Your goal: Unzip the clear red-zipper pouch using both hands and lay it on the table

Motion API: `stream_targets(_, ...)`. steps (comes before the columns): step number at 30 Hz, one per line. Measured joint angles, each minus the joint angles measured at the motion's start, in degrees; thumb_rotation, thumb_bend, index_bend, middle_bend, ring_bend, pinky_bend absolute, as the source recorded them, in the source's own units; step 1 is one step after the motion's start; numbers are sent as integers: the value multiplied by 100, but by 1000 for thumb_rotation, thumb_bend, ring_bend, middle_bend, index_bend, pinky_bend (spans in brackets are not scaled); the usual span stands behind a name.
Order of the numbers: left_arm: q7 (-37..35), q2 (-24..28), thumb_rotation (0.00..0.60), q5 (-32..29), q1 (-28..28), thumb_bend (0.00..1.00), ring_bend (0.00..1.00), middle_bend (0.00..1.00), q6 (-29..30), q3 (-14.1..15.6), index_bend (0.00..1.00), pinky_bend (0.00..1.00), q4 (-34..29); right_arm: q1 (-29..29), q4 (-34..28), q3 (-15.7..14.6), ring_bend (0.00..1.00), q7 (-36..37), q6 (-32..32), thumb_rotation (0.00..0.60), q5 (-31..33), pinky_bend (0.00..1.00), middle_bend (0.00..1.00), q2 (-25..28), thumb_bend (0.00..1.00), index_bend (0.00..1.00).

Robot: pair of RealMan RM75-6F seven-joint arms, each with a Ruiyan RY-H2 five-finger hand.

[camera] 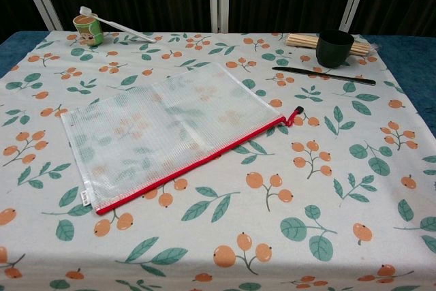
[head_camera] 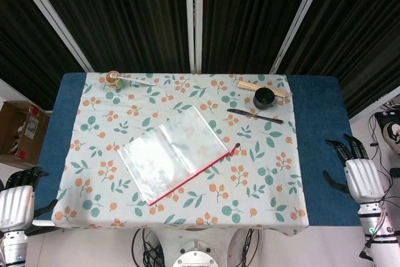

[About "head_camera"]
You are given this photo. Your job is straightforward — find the white metal frame post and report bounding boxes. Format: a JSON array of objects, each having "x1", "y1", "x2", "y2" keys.
[
  {"x1": 184, "y1": 0, "x2": 204, "y2": 74},
  {"x1": 11, "y1": 0, "x2": 94, "y2": 73},
  {"x1": 270, "y1": 0, "x2": 333, "y2": 74}
]

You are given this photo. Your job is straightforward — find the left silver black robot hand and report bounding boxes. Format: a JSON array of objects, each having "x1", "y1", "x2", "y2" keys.
[{"x1": 0, "y1": 166, "x2": 59, "y2": 233}]

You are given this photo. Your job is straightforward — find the black floor cable bundle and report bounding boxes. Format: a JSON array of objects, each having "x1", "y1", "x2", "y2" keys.
[
  {"x1": 227, "y1": 228, "x2": 261, "y2": 267},
  {"x1": 131, "y1": 228, "x2": 167, "y2": 267}
]

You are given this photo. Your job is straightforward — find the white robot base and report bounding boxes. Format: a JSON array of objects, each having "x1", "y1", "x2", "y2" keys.
[{"x1": 171, "y1": 238, "x2": 217, "y2": 267}]

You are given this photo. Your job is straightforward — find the white mesh bag red zipper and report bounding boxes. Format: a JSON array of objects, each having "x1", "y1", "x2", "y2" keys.
[{"x1": 117, "y1": 105, "x2": 241, "y2": 207}]

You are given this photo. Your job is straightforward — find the green cartoon paper cup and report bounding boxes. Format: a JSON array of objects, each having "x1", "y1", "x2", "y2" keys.
[{"x1": 105, "y1": 71, "x2": 124, "y2": 91}]

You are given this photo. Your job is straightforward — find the floral print tablecloth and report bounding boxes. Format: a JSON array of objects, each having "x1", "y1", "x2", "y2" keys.
[{"x1": 51, "y1": 72, "x2": 311, "y2": 237}]

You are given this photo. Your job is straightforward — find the bundle of wooden sticks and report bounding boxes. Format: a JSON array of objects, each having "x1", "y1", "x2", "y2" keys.
[{"x1": 237, "y1": 79, "x2": 293, "y2": 98}]

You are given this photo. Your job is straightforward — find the black and white sneaker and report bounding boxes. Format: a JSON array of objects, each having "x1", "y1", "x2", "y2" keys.
[{"x1": 382, "y1": 122, "x2": 400, "y2": 156}]

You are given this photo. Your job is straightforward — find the white plastic spoon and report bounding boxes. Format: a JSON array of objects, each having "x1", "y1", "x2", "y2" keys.
[{"x1": 114, "y1": 74, "x2": 156, "y2": 86}]

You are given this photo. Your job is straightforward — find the tangled cables beside sneaker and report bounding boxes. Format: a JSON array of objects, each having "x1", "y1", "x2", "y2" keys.
[{"x1": 367, "y1": 98, "x2": 400, "y2": 199}]

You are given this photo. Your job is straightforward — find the black plastic cup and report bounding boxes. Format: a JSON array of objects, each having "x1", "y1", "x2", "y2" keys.
[{"x1": 252, "y1": 87, "x2": 276, "y2": 109}]

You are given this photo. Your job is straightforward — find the black pleated curtain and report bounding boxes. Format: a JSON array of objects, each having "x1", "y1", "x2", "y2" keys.
[{"x1": 0, "y1": 0, "x2": 400, "y2": 119}]

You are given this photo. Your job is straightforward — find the black table knife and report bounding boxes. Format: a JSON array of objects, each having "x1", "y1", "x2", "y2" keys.
[{"x1": 226, "y1": 108, "x2": 284, "y2": 124}]

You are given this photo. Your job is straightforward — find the brown cardboard box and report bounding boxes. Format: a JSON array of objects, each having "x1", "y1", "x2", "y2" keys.
[{"x1": 0, "y1": 101, "x2": 51, "y2": 169}]

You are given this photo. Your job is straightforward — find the blue table cover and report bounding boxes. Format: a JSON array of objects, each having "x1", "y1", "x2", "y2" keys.
[{"x1": 33, "y1": 73, "x2": 363, "y2": 228}]

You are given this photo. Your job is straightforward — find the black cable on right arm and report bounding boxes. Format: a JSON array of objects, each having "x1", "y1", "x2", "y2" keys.
[{"x1": 361, "y1": 196, "x2": 400, "y2": 260}]

